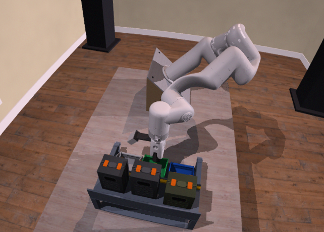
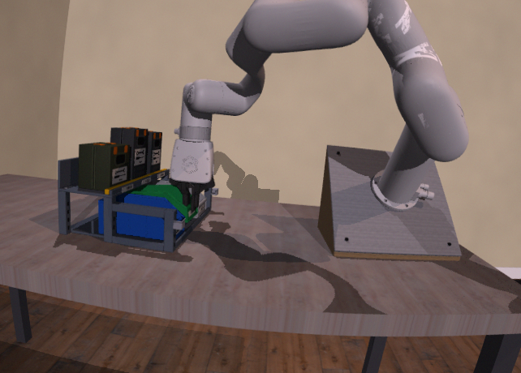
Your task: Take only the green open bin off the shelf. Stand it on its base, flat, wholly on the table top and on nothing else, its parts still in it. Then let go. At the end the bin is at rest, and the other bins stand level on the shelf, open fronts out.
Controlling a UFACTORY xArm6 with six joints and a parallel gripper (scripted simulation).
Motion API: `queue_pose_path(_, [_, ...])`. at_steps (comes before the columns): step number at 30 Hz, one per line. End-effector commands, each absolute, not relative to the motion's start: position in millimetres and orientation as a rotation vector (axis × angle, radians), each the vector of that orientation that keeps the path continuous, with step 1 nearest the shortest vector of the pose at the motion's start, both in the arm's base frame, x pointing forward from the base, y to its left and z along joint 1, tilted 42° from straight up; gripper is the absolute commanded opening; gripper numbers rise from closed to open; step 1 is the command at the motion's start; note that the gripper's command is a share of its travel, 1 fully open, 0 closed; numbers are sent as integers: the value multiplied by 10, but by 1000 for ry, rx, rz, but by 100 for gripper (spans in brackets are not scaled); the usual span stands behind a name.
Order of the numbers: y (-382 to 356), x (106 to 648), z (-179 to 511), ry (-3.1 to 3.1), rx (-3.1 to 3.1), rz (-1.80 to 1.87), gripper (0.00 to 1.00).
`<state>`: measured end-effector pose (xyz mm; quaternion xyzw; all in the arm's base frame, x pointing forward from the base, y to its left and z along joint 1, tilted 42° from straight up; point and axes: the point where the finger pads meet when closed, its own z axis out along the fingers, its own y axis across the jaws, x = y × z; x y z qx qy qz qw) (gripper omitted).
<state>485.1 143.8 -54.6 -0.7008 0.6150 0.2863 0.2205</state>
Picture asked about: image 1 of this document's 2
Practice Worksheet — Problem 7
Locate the green bin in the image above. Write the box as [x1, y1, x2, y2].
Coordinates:
[142, 155, 168, 178]

